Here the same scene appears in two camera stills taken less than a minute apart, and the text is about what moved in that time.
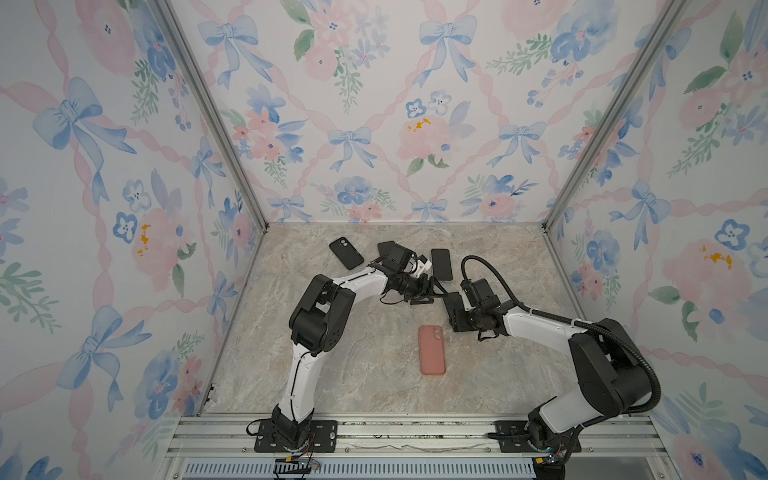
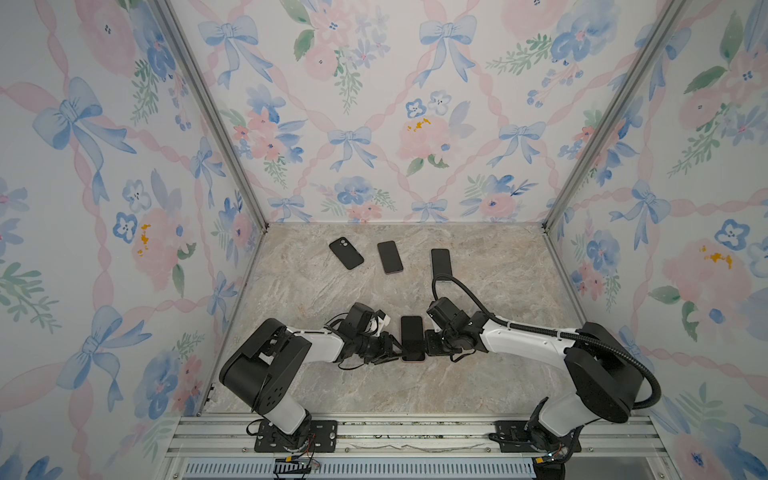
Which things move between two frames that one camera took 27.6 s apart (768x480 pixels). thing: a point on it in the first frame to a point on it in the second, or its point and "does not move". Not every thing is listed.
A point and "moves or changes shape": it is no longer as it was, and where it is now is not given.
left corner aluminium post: x=214 y=109 does not move
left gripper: x=423 y=293 to x=385 y=349
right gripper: x=457 y=322 to x=430 y=348
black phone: x=460 y=318 moves or changes shape
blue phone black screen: x=442 y=264 does not move
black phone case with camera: x=346 y=253 does not move
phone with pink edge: x=386 y=248 does not move
